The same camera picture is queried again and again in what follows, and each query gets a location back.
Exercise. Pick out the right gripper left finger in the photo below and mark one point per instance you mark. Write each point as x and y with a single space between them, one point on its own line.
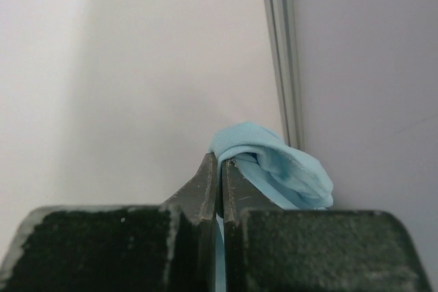
165 247

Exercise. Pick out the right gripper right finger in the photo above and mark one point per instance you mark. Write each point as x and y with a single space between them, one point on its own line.
361 251

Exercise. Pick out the light blue t shirt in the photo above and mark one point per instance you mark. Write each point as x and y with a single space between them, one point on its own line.
263 186

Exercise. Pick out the right aluminium frame post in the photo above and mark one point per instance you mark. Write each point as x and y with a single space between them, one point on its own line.
281 21

